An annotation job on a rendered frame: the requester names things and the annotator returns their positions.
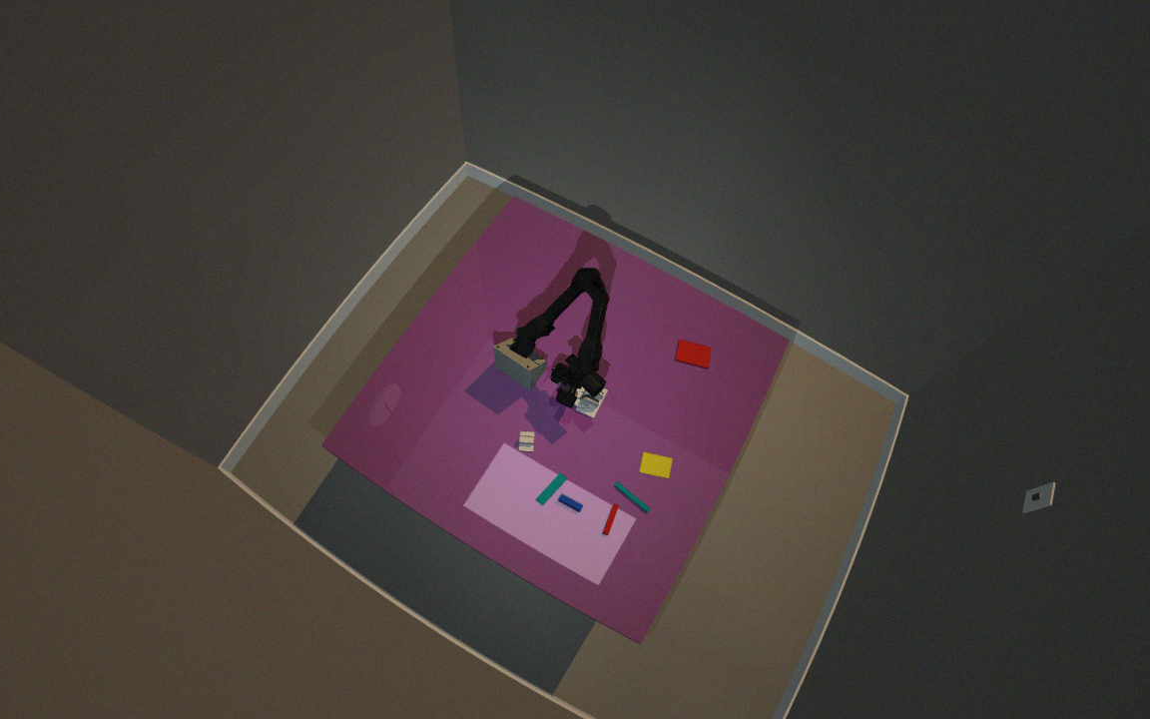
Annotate red rectangular bar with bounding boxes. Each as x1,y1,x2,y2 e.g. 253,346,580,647
603,504,619,535

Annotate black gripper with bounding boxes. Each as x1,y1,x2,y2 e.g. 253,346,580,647
555,372,582,408

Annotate green flat bar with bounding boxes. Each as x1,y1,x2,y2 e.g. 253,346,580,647
536,472,566,505

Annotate teal flat bar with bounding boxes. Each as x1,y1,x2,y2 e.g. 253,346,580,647
615,482,651,512

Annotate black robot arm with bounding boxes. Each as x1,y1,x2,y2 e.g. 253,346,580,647
509,268,610,397

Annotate red flat rectangular plate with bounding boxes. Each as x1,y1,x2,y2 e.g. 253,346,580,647
675,341,711,368

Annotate blue rectangular block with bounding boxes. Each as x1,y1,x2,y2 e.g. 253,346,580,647
558,494,583,511

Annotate yellow rectangular plate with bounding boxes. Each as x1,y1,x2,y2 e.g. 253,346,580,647
641,452,673,479

